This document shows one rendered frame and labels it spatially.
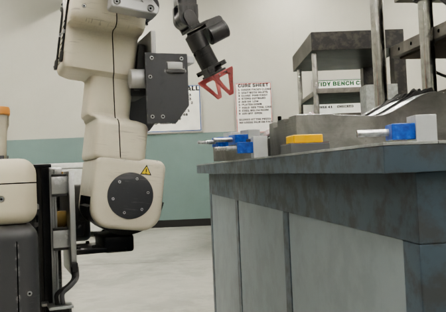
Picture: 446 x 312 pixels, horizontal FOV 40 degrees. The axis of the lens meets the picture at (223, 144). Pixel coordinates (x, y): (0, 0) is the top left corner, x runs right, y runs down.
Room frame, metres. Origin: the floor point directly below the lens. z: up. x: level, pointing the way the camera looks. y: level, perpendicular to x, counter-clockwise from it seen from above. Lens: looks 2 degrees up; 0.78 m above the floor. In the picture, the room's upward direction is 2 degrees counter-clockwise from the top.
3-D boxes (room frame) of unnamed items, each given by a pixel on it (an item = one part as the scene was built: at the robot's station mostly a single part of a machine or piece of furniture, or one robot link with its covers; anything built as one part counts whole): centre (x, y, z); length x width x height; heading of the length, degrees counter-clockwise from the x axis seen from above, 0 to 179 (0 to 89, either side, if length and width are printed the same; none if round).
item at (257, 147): (1.56, -0.04, 0.83); 0.13 x 0.05 x 0.05; 95
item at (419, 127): (1.07, -0.30, 0.83); 0.13 x 0.05 x 0.05; 91
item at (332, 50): (6.48, -1.32, 1.03); 1.54 x 0.94 x 2.06; 2
